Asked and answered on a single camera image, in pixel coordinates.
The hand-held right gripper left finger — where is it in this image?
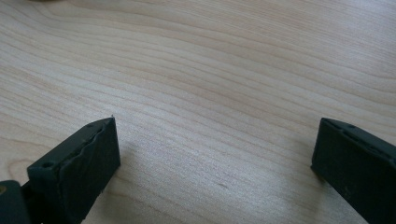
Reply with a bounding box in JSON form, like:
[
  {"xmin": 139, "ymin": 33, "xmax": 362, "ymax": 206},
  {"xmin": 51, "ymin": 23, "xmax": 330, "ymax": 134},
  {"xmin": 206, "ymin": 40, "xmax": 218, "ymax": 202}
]
[{"xmin": 26, "ymin": 116, "xmax": 121, "ymax": 224}]

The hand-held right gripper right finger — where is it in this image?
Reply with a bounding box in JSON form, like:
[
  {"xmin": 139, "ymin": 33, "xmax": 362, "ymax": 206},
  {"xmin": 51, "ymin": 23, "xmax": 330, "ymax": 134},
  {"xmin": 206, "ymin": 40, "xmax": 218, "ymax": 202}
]
[{"xmin": 310, "ymin": 117, "xmax": 396, "ymax": 224}]

